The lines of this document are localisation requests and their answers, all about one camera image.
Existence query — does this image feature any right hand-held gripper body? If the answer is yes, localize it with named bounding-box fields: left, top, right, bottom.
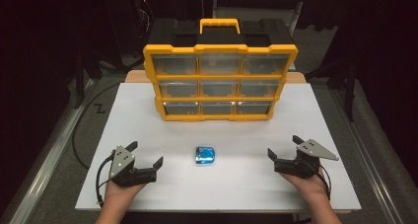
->
left=273, top=138, right=340, bottom=180

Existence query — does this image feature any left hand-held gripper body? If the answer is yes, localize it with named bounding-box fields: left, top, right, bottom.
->
left=108, top=145, right=158, bottom=188

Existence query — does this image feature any blue shiny packet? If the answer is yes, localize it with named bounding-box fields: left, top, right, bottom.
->
left=195, top=146, right=218, bottom=166

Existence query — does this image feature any clear plastic drawer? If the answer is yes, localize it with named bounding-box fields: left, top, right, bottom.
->
left=239, top=79, right=281, bottom=99

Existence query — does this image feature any yellow black drawer organizer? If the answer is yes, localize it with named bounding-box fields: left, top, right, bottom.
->
left=142, top=18, right=300, bottom=122

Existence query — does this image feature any person's right hand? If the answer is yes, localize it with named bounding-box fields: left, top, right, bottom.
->
left=279, top=169, right=330, bottom=202

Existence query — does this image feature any person's left hand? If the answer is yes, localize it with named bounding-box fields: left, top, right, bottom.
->
left=104, top=176, right=146, bottom=209

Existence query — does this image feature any black metal stand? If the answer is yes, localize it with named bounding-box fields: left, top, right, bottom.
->
left=72, top=44, right=104, bottom=111
left=305, top=56, right=359, bottom=122

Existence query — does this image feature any grid of transparent drawers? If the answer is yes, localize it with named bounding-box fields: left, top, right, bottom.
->
left=151, top=53, right=292, bottom=116

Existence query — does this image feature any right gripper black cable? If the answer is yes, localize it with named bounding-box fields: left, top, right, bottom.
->
left=314, top=164, right=332, bottom=200

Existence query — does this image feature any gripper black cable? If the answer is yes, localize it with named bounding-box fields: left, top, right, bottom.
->
left=95, top=152, right=116, bottom=209
left=314, top=164, right=332, bottom=200

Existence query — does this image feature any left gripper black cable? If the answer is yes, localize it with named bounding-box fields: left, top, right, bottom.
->
left=95, top=152, right=116, bottom=209

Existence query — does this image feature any long black floor cable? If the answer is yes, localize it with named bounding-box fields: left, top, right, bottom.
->
left=71, top=81, right=123, bottom=170

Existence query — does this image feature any metal floor rail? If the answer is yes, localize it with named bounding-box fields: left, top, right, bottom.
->
left=329, top=87, right=403, bottom=224
left=0, top=78, right=97, bottom=224

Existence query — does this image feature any bundle of thin wires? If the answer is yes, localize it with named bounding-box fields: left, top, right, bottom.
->
left=135, top=0, right=156, bottom=39

